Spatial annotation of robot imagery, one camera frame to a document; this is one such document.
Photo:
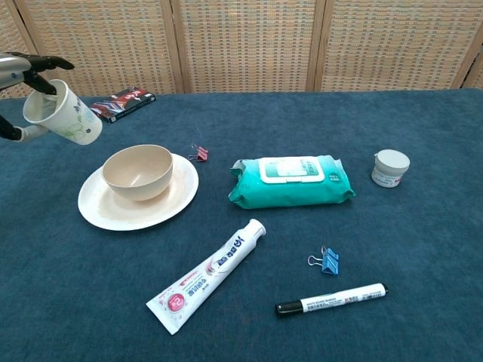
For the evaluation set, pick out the white black marker pen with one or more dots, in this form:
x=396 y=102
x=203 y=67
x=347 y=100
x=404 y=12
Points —
x=332 y=299

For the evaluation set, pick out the blue binder clip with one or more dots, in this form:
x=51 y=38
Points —
x=330 y=264

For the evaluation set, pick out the woven bamboo folding screen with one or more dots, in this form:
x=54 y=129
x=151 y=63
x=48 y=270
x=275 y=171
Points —
x=249 y=45

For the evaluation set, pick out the teal wet wipes pack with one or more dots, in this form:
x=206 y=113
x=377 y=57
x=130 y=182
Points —
x=290 y=184

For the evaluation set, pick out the beige bowl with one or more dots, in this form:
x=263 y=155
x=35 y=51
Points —
x=137 y=173

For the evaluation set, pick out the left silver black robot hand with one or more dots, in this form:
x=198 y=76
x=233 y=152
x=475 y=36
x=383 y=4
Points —
x=15 y=69

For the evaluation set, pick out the white round plate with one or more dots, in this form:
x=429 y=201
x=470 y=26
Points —
x=151 y=215

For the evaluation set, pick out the small white lidded jar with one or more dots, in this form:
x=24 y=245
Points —
x=390 y=169

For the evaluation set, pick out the white pink toothpaste tube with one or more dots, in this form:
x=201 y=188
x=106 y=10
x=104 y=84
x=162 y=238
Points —
x=200 y=283

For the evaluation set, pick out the pink binder clip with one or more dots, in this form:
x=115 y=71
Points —
x=203 y=154

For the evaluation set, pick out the white floral paper cup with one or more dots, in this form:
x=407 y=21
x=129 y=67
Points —
x=71 y=113

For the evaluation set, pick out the blue felt table cover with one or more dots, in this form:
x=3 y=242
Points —
x=264 y=120

